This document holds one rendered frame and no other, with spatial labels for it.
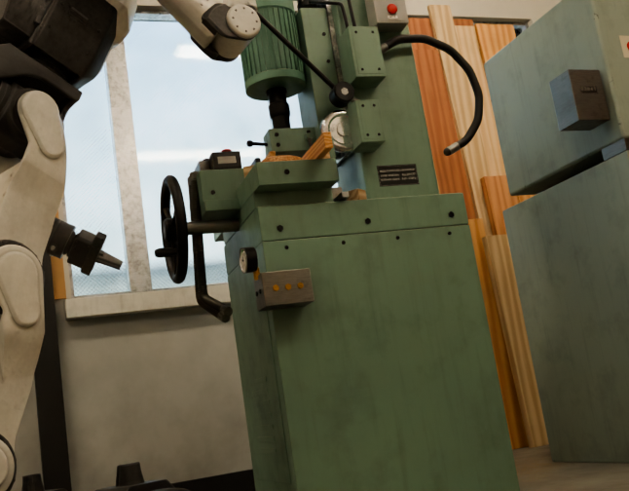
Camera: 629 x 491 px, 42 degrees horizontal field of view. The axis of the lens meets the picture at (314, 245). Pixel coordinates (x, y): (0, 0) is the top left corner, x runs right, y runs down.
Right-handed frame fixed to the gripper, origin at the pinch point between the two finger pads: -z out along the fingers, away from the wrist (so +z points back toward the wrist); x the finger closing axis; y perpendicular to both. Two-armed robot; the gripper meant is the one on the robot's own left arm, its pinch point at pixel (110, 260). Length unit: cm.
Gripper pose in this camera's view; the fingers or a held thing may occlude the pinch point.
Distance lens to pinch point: 211.0
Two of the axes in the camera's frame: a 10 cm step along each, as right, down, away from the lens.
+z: -8.9, -4.1, -1.8
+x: 4.5, -7.5, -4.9
